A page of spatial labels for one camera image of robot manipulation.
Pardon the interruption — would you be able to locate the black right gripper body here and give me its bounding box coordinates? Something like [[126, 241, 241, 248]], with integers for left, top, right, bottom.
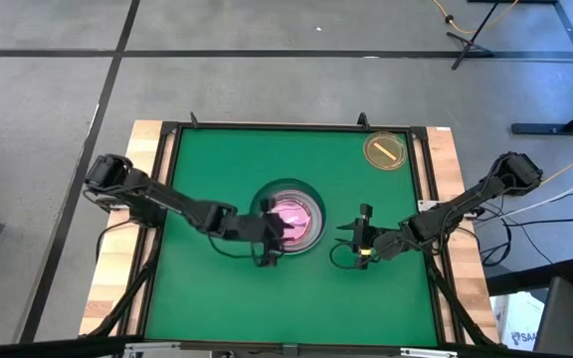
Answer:
[[354, 203, 392, 270]]

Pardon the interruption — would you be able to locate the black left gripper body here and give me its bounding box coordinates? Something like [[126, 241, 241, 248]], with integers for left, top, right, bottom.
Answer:
[[229, 197, 284, 269]]

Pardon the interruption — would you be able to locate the clear red plate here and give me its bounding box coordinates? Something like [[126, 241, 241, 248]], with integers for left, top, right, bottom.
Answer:
[[272, 197, 311, 240]]

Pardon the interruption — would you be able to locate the pink plastic plate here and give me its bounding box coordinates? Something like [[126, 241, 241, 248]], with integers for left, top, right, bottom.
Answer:
[[269, 193, 316, 246]]

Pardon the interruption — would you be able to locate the dark green plastic plate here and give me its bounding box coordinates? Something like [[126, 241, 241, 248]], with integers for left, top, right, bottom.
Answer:
[[249, 177, 327, 256]]

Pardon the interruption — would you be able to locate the clear orange plate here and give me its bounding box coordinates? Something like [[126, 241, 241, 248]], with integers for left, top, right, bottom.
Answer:
[[362, 130, 409, 172]]

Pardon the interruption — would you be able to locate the wooden table board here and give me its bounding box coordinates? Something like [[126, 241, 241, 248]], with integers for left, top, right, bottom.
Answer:
[[425, 126, 500, 344], [78, 118, 164, 337]]

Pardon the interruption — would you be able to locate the white printed box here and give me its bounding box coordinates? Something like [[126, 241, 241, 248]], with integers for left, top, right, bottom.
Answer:
[[489, 291, 539, 352]]

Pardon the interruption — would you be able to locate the dark grey case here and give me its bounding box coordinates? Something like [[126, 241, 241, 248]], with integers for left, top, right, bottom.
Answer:
[[532, 275, 573, 358]]

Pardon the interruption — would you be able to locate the black tripod stand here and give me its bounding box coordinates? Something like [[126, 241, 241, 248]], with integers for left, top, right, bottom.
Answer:
[[445, 0, 495, 71]]

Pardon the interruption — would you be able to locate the black table frame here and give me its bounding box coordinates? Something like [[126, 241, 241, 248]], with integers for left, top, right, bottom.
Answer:
[[136, 118, 447, 349]]

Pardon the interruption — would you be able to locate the black cable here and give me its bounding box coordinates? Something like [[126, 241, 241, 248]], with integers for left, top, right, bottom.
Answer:
[[475, 198, 573, 269]]

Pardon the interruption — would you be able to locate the black desk frame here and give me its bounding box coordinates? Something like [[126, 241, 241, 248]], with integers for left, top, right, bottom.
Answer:
[[509, 0, 573, 136]]

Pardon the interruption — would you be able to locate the white cable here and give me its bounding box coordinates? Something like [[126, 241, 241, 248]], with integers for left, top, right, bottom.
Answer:
[[502, 168, 573, 220]]

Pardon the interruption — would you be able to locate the yellow cable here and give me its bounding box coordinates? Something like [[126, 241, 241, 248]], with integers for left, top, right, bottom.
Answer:
[[430, 0, 521, 36]]

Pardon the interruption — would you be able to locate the black frame beam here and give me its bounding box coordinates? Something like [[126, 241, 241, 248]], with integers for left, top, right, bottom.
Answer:
[[0, 335, 573, 358]]

